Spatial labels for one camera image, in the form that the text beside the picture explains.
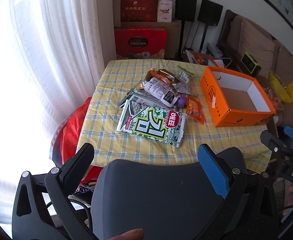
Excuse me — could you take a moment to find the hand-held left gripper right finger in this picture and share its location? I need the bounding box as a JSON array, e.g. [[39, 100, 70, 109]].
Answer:
[[197, 144, 279, 240]]

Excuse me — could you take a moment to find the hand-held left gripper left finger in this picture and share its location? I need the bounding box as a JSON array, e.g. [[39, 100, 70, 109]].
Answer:
[[11, 142, 99, 240]]

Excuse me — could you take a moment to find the small orange sachet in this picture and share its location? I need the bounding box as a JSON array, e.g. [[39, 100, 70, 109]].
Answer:
[[185, 97, 205, 125]]

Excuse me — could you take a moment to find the orange cardboard box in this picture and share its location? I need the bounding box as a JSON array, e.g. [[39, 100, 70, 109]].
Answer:
[[200, 66, 277, 128]]

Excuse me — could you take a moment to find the large green snack packet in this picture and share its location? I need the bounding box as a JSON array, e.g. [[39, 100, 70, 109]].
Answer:
[[116, 99, 187, 148]]

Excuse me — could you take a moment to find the green white candy packet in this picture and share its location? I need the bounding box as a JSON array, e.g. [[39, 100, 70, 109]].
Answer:
[[173, 81, 192, 96], [177, 65, 195, 83]]

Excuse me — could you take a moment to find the white pouch with purple cap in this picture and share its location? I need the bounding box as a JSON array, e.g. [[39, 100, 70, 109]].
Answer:
[[143, 77, 188, 108]]

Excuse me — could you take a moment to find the gold biscuit packet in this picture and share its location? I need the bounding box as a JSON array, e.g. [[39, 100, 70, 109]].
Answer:
[[139, 69, 179, 89]]

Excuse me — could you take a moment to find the person's right hand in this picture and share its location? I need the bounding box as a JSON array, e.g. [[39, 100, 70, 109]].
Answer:
[[282, 182, 293, 217]]

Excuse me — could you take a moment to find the person's left hand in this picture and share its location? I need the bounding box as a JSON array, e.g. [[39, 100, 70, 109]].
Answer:
[[104, 228, 145, 240]]

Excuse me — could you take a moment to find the red plastic bag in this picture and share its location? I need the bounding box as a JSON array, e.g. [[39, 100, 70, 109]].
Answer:
[[61, 96, 104, 188]]

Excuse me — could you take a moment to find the yellow plaid tablecloth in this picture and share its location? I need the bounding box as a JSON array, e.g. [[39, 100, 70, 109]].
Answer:
[[76, 59, 273, 174]]

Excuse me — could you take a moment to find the beige sofa cushion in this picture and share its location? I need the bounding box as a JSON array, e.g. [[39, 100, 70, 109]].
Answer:
[[230, 15, 280, 67], [274, 40, 293, 100]]

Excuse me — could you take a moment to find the green black radio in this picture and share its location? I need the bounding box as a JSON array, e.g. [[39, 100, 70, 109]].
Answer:
[[240, 52, 261, 75]]

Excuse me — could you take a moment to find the small open cardboard box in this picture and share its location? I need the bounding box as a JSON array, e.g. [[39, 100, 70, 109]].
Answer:
[[184, 49, 224, 68]]

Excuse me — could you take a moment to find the white curtain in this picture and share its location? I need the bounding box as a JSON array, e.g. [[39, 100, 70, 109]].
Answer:
[[0, 0, 105, 230]]

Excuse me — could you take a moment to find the white electronic device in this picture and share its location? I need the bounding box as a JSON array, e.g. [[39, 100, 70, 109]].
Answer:
[[206, 43, 224, 58]]

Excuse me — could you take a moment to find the brown wooden sofa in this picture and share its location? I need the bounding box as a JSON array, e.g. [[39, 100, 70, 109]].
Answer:
[[217, 9, 293, 130]]

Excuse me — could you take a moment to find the brown cardboard box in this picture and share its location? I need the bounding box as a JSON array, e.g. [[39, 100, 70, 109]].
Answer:
[[121, 20, 182, 60]]

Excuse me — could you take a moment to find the red gift bag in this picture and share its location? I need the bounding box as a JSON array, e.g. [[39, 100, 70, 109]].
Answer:
[[114, 27, 168, 60]]

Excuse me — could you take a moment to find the pink white box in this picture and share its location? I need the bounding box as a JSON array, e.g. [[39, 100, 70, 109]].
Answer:
[[157, 0, 174, 22]]

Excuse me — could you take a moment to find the dark red gift box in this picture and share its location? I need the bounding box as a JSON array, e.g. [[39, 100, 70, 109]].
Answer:
[[120, 0, 160, 23]]

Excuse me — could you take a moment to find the white cable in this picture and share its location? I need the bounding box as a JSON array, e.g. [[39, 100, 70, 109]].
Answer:
[[220, 57, 233, 68]]

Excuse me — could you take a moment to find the framed wall picture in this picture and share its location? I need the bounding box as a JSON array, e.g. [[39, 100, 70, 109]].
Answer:
[[234, 0, 293, 42]]

